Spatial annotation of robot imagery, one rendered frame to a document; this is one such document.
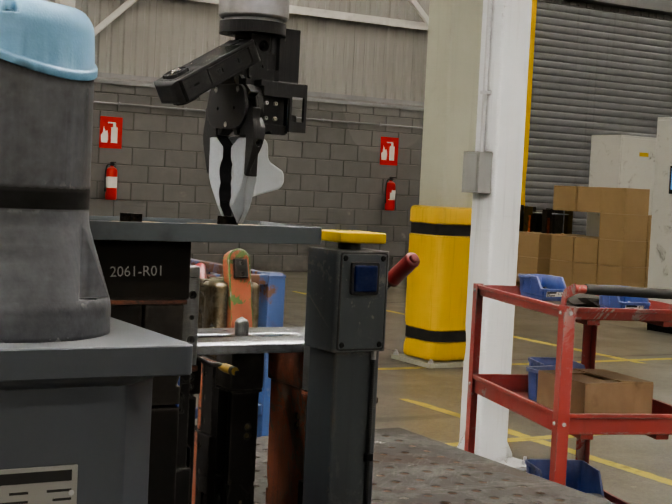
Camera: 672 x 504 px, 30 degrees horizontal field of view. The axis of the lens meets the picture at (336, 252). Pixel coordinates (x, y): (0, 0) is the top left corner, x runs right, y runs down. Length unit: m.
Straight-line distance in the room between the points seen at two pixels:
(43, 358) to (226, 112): 0.59
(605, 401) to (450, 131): 5.14
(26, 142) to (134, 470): 0.23
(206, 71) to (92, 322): 0.49
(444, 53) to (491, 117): 3.26
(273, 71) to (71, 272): 0.56
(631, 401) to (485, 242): 1.89
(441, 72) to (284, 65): 7.43
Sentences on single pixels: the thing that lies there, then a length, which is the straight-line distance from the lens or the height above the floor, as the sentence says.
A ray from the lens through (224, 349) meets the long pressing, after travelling 1.61.
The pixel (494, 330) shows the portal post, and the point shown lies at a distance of 5.55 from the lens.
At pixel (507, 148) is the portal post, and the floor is 1.41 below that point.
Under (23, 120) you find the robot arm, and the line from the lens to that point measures 0.84.
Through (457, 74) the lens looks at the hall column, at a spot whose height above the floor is 2.02.
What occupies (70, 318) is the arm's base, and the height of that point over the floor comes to 1.11.
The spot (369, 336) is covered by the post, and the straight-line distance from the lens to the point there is 1.39.
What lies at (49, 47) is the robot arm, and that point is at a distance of 0.84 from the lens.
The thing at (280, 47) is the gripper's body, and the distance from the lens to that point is 1.36.
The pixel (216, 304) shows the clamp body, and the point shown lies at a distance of 1.85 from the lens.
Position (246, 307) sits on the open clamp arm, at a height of 1.02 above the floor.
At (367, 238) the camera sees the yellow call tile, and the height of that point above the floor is 1.15.
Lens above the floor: 1.21
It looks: 3 degrees down
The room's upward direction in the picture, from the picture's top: 3 degrees clockwise
